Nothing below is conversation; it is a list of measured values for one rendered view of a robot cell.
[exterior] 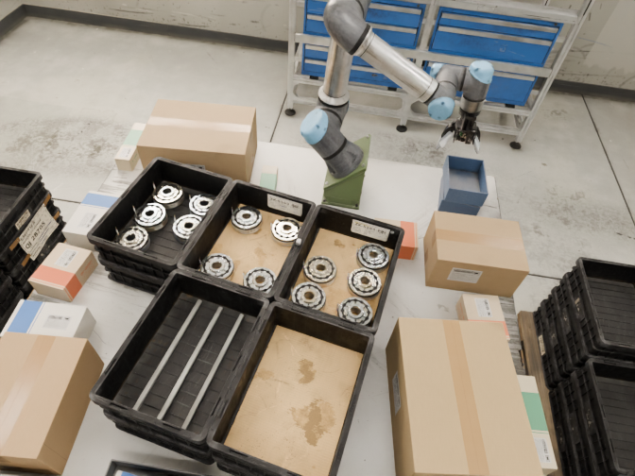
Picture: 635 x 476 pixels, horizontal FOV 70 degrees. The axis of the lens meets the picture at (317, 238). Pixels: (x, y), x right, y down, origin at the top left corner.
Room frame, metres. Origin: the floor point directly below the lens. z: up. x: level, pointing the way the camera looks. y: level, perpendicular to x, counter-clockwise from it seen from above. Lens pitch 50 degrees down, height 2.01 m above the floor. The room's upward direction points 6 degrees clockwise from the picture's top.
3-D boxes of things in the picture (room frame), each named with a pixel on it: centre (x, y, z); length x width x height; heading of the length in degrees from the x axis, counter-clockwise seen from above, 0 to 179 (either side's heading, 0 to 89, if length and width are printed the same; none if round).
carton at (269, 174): (1.27, 0.22, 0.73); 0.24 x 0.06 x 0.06; 2
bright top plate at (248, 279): (0.76, 0.16, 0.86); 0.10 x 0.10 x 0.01
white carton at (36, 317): (0.59, 0.76, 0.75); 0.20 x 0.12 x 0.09; 90
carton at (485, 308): (0.78, -0.56, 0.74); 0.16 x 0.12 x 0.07; 4
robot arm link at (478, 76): (1.37, -0.46, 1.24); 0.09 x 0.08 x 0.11; 79
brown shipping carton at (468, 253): (1.03, -0.55, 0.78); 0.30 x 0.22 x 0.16; 88
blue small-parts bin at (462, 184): (1.38, -0.56, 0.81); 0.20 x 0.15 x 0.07; 177
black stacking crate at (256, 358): (0.43, 0.01, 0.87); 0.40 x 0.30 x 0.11; 166
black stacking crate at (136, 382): (0.50, 0.30, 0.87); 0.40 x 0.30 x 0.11; 166
